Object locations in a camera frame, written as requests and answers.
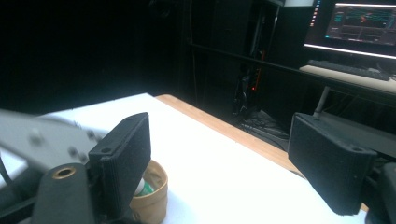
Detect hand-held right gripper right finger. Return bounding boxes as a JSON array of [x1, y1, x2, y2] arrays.
[[287, 111, 378, 217]]

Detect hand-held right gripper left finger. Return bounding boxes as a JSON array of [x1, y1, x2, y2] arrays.
[[88, 111, 152, 220]]

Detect green and white tube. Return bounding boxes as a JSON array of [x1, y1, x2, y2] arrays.
[[134, 177, 155, 198]]

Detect brown wooden cup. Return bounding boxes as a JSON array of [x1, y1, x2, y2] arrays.
[[128, 159, 169, 224]]

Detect grey metal stand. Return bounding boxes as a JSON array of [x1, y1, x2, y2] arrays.
[[312, 85, 396, 159]]

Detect light desk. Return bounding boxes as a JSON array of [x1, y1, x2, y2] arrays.
[[298, 63, 396, 95]]

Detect white board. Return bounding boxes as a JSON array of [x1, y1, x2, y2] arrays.
[[0, 91, 369, 224]]

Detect black keyboard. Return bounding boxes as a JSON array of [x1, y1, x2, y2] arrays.
[[305, 58, 392, 82]]

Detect black computer tower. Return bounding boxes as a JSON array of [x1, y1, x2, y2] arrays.
[[232, 59, 266, 117]]

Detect computer monitor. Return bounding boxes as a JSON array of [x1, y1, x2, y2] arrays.
[[303, 0, 396, 61]]

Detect black floor cables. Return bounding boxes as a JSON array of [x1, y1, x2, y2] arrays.
[[237, 106, 291, 152]]

